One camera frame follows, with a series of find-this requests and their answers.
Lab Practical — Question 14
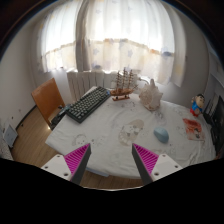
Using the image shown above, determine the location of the wooden chair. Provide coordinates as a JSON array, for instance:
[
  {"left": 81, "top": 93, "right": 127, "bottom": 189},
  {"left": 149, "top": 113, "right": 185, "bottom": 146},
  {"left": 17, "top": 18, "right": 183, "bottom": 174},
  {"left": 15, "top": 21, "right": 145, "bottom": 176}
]
[{"left": 31, "top": 78, "right": 65, "bottom": 126}]

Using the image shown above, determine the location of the cartoon boy figurine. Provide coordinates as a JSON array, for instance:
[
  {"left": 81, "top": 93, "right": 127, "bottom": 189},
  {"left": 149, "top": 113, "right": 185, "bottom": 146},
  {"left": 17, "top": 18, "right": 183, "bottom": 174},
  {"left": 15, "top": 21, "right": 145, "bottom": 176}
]
[{"left": 190, "top": 94, "right": 205, "bottom": 117}]

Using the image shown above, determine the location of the large white conch shell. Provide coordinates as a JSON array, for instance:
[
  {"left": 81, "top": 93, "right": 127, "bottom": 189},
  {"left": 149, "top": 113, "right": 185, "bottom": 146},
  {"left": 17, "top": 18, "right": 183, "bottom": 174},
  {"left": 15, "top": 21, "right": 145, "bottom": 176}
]
[{"left": 139, "top": 79, "right": 163, "bottom": 111}]

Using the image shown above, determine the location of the wooden model sailing ship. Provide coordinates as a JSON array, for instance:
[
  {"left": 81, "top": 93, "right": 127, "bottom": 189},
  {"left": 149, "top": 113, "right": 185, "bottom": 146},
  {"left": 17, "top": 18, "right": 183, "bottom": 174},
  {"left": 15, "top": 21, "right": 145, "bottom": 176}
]
[{"left": 110, "top": 69, "right": 137, "bottom": 101}]

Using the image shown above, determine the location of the white patterned tablecloth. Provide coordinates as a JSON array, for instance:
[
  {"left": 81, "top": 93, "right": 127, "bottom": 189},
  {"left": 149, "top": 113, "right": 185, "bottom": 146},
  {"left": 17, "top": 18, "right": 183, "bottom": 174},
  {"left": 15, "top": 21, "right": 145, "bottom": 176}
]
[{"left": 46, "top": 94, "right": 215, "bottom": 178}]

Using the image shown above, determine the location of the red printed mouse pad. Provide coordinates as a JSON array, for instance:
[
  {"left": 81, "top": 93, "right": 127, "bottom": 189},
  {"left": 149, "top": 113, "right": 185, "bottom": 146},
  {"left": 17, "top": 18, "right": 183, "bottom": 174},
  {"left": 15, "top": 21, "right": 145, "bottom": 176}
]
[{"left": 183, "top": 118, "right": 205, "bottom": 141}]

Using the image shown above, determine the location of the white radiator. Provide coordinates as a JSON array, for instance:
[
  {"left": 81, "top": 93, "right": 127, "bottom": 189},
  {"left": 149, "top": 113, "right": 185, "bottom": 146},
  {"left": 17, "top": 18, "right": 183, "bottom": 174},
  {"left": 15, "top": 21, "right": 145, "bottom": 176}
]
[{"left": 67, "top": 70, "right": 117, "bottom": 102}]

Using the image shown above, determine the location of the sheer white curtain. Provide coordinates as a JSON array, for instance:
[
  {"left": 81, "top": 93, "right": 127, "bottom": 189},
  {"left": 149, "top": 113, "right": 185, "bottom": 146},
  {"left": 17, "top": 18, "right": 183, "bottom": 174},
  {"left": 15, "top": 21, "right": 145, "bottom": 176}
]
[{"left": 37, "top": 0, "right": 186, "bottom": 86}]

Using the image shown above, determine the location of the black mechanical keyboard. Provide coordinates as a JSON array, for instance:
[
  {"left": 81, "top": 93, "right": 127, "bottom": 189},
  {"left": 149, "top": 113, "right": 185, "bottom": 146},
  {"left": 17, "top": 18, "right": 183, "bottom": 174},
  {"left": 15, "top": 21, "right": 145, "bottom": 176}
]
[{"left": 66, "top": 87, "right": 110, "bottom": 123}]

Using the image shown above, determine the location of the black monitor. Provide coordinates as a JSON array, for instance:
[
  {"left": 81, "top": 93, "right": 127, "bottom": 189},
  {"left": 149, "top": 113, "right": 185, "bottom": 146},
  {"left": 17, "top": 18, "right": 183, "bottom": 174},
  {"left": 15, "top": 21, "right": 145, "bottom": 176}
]
[{"left": 203, "top": 95, "right": 224, "bottom": 154}]

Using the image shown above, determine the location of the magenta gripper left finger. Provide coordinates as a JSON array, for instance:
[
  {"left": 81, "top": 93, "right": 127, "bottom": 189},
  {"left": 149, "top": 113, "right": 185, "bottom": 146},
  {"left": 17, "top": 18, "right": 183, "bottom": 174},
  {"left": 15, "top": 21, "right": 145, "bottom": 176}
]
[{"left": 42, "top": 144, "right": 91, "bottom": 185}]

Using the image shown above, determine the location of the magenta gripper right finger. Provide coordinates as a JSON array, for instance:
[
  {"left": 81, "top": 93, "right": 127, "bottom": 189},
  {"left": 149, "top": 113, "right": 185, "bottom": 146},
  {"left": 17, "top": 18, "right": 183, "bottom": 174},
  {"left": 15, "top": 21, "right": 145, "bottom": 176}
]
[{"left": 132, "top": 143, "right": 182, "bottom": 185}]

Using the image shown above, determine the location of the white box on floor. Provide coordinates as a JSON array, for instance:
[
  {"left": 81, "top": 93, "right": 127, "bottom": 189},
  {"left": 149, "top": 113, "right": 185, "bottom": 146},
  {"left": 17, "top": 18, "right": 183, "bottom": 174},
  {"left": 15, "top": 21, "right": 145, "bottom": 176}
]
[{"left": 3, "top": 125, "right": 18, "bottom": 147}]

